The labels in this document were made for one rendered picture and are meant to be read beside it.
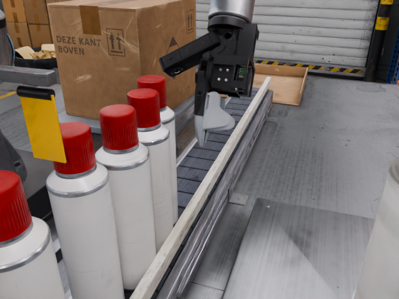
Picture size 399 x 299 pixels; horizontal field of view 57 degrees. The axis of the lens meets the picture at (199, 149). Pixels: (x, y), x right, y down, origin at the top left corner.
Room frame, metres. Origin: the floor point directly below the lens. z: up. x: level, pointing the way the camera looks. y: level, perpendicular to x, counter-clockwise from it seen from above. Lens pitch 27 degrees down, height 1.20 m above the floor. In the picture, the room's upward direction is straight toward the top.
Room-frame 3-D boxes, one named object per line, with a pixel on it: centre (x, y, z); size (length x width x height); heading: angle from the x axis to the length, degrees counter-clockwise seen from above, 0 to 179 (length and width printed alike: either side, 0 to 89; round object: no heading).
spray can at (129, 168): (0.31, 0.07, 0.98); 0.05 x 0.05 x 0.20
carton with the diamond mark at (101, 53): (0.98, 0.18, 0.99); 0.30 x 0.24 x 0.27; 156
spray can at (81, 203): (0.27, 0.10, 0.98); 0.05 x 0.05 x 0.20
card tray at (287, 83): (1.19, -0.22, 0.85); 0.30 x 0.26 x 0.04; 161
